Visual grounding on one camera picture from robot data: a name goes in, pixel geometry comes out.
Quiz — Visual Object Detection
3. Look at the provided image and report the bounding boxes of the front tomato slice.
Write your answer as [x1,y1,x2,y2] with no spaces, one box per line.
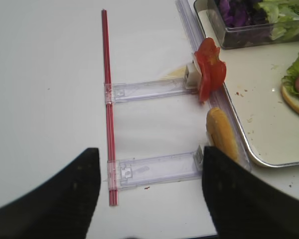
[199,61,227,103]

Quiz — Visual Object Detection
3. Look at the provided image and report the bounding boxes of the white pusher block bun left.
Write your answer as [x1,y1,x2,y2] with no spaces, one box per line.
[193,132,214,171]

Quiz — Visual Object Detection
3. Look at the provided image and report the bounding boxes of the green lettuce leaves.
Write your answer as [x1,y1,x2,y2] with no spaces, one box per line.
[254,0,299,42]

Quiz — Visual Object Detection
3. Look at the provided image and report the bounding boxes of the lettuce on bun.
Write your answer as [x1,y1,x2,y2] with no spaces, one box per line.
[282,53,299,96]

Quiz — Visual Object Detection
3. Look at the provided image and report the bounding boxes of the left red rod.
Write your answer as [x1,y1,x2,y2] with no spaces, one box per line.
[101,9,118,207]

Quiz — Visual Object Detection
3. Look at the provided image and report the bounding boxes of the purple cabbage leaves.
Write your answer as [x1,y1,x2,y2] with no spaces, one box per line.
[215,0,269,28]

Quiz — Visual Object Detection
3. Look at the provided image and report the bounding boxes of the tomato slice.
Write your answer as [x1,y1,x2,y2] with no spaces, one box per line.
[199,61,227,103]
[194,37,220,67]

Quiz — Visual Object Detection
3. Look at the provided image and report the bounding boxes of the clear slider rail lower left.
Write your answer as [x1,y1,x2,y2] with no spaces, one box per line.
[107,152,202,190]

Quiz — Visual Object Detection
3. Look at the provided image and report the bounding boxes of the clear slider rail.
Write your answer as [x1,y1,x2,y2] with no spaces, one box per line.
[107,152,202,190]
[104,78,198,104]

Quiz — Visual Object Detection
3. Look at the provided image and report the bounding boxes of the upright bun half left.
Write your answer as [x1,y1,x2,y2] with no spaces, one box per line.
[206,107,239,162]

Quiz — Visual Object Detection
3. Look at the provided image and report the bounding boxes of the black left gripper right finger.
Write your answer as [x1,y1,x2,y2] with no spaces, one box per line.
[201,146,299,239]

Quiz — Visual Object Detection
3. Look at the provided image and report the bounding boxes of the beige metal tray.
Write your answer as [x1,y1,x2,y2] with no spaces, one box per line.
[193,0,299,167]

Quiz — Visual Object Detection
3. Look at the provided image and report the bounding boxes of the bottom bun on tray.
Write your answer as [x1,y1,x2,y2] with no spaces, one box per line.
[281,84,299,115]

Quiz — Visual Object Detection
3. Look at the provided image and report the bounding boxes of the clear slider rail upper left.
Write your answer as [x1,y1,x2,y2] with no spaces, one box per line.
[104,78,198,104]

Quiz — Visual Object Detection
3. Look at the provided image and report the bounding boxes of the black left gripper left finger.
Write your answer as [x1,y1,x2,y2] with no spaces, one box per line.
[0,148,101,239]

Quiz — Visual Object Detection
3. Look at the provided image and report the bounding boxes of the rear tomato slice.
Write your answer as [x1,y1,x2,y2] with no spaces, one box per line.
[194,37,220,67]

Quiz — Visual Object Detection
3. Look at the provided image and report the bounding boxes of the clear plastic salad box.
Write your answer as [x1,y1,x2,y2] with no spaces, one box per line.
[207,0,299,49]

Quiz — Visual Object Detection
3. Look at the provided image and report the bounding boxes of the white pusher block tomato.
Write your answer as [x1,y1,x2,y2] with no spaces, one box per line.
[184,53,202,90]

